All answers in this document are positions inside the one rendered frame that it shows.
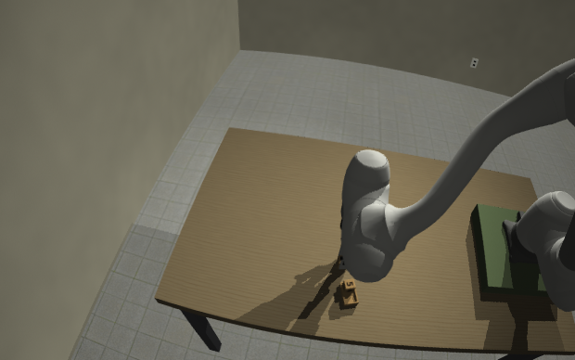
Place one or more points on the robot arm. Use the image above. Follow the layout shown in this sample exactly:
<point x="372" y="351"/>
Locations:
<point x="373" y="235"/>

